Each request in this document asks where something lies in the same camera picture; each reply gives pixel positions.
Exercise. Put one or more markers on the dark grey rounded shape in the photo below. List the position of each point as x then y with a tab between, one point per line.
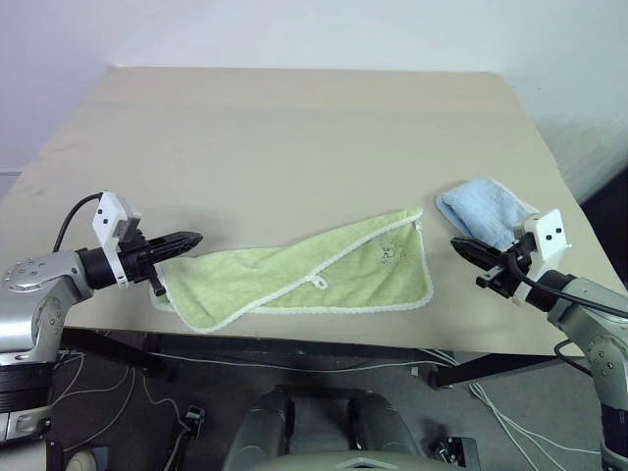
265	427
382	427

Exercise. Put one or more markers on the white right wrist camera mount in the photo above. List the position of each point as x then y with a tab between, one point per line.
552	235

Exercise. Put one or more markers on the black table frame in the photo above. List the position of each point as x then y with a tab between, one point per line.
294	351

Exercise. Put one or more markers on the black floor stand bracket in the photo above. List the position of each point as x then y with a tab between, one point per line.
458	454
191	422

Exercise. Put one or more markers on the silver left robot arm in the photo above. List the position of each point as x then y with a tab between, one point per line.
46	275

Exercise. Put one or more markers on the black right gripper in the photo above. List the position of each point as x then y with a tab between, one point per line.
512	267

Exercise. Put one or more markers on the green towel with white trim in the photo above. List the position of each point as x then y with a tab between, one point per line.
353	275

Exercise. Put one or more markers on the folded light blue towel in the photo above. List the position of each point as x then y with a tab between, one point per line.
483	208

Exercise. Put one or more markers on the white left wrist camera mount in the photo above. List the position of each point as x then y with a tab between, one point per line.
109	212

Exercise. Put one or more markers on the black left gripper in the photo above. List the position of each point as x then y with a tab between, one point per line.
138	262

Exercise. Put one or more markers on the grey robot body panel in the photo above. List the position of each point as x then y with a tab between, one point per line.
338	463

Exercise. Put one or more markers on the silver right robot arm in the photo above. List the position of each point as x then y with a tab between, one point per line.
584	306

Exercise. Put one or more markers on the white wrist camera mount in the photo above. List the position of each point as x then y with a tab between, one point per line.
109	212
552	235

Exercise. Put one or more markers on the beige caster wheel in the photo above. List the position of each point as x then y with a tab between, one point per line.
82	462

